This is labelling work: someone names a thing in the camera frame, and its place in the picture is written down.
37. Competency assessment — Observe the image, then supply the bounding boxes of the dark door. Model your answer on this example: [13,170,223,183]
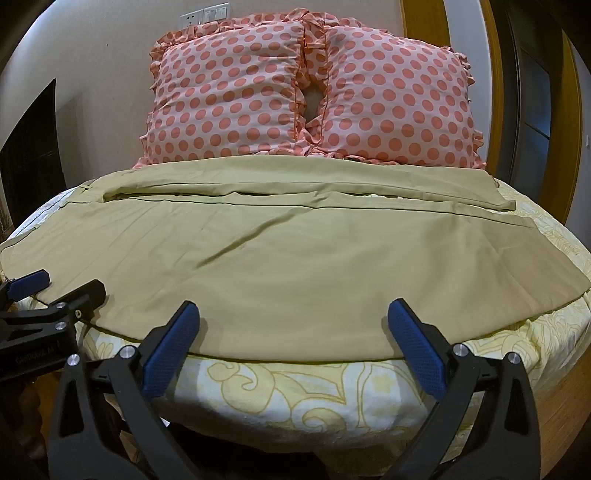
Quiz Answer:
[501,0,578,217]

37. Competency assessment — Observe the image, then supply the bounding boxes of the pink polka dot pillow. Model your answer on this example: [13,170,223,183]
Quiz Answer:
[302,21,489,171]
[131,8,320,169]

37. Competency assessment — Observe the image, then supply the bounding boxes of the olive green blanket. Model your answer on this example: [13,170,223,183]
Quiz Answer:
[0,156,591,361]

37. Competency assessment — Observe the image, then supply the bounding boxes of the wooden door frame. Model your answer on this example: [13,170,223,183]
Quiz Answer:
[399,0,584,222]

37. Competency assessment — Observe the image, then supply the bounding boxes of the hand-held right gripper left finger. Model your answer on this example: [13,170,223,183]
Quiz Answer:
[48,301,202,480]

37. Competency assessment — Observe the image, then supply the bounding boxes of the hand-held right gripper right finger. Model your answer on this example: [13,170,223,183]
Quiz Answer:
[387,298,542,480]

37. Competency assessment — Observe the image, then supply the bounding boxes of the dark wooden cabinet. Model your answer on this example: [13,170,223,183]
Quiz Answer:
[0,78,66,219]

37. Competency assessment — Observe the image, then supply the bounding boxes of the bed with yellow patterned sheet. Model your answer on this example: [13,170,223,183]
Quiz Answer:
[0,178,591,450]

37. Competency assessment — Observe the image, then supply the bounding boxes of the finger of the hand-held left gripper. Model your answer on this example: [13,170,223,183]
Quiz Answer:
[0,278,107,343]
[0,270,51,306]

